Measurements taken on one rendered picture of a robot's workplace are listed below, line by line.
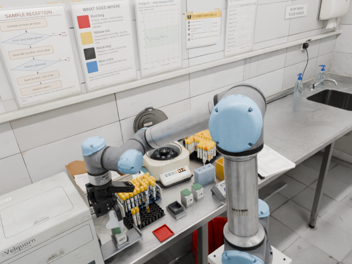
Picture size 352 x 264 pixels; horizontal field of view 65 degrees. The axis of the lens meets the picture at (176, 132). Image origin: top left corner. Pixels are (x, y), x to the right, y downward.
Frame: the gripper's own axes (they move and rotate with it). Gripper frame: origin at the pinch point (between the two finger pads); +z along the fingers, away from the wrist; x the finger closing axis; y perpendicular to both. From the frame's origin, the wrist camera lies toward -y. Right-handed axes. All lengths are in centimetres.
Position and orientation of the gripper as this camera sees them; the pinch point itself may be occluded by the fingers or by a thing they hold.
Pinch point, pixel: (116, 220)
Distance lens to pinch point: 111.4
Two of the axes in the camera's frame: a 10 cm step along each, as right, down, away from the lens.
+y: -8.0, 3.1, -5.1
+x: 5.9, 3.4, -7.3
